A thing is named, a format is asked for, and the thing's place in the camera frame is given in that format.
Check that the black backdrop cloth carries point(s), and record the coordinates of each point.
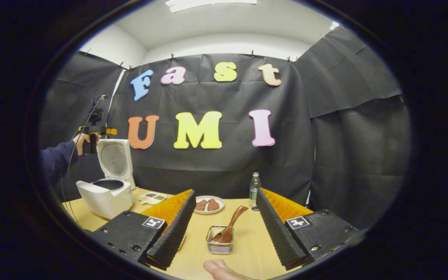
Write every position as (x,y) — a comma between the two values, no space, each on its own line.
(228,167)

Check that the clear plastic water bottle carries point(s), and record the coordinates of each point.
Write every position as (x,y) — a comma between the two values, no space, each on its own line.
(254,190)

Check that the brown meat piece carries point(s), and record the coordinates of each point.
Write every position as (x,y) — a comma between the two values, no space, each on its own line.
(201,205)
(213,204)

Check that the white round plate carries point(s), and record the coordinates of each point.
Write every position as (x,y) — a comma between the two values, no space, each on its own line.
(209,212)

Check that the brown wooden spoon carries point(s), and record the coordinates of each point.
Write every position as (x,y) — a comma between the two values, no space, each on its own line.
(228,231)

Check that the white rice cooker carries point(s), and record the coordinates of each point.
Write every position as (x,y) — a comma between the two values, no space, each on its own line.
(105,200)

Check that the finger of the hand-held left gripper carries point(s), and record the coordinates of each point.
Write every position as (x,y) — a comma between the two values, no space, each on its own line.
(111,131)

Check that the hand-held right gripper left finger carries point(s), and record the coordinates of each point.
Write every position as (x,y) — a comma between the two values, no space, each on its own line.
(173,231)

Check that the white divided seasoning tray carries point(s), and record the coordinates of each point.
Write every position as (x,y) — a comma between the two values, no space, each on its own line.
(153,198)

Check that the small ceiling light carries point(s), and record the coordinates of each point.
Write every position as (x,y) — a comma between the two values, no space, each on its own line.
(333,25)

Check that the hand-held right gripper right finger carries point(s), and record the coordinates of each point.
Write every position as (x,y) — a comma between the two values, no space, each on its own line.
(276,229)

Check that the large ceiling light panel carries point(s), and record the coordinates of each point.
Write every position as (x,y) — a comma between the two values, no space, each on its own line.
(212,4)

